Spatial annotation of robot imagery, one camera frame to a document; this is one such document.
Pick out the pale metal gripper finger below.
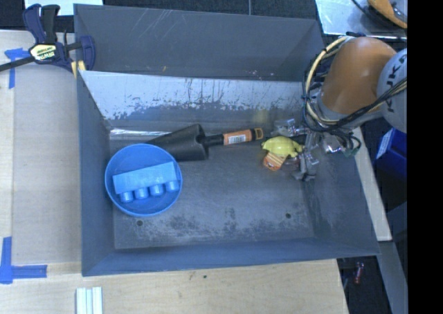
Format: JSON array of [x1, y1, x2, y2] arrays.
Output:
[[272, 118, 306, 138], [291, 156, 320, 183]]

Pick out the blue studded toy brick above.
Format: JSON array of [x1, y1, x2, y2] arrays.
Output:
[[111, 161, 182, 203]]

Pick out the yellow and orange toy figure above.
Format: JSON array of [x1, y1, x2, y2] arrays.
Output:
[[260, 135, 306, 172]]

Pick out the black scoop with orange handle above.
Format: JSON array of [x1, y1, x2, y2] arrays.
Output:
[[144, 123, 265, 163]]

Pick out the grey metal bin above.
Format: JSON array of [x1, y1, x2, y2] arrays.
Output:
[[73, 3, 382, 277]]

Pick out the blue plastic bowl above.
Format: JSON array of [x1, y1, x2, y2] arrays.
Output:
[[104, 142, 183, 218]]

